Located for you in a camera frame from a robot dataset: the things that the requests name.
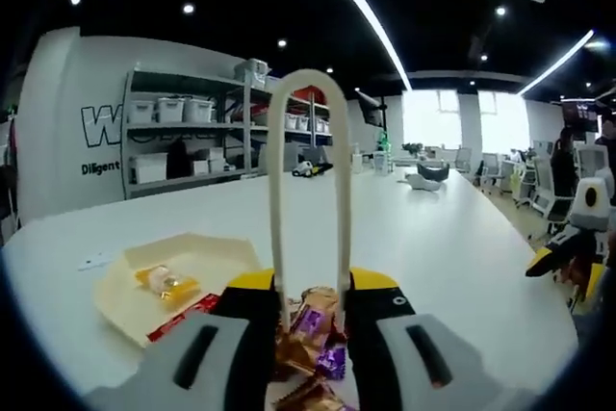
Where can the row of white storage bins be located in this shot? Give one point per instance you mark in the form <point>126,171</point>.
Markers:
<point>171,109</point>

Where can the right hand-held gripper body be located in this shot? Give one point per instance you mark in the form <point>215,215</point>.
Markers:
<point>589,204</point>

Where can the long red snack bar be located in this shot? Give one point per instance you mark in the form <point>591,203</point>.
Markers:
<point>183,318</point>

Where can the grey metal storage shelf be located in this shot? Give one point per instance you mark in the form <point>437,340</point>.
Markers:
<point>246,132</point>

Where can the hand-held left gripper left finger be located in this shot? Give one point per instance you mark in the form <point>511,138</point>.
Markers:
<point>187,363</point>

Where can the black bag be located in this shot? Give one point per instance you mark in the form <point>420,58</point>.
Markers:
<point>177,163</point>

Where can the long ceiling light strip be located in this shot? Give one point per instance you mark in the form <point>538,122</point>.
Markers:
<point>553,64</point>
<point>356,11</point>

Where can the black monitor on stand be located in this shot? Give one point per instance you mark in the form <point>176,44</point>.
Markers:
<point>369,107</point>

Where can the group of office chairs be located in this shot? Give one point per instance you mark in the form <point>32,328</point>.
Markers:
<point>491,168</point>

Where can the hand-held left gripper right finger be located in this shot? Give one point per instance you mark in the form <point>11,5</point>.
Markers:
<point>433,363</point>

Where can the orange cake snack packet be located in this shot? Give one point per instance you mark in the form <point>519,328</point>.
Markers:
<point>166,283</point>

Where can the stack of white boxes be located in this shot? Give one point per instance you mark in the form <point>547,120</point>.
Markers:
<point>149,168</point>

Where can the white and black device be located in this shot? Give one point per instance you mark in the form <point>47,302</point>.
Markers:
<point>428,179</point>

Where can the white food tongs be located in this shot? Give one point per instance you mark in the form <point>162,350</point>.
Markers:
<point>278,189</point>

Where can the spare hand-held gripper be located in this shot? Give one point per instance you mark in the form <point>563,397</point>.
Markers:
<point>310,169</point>

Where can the white pump bottle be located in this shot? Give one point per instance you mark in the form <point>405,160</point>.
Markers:
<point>356,159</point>

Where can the cream hexagonal container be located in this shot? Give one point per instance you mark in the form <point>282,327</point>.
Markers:
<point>192,257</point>

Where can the potted plant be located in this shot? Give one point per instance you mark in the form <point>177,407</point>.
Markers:
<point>411,147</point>

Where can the dark wall screen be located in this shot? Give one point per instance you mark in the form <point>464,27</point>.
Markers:
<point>580,113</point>

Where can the green bottle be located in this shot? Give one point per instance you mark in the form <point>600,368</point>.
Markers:
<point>383,139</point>

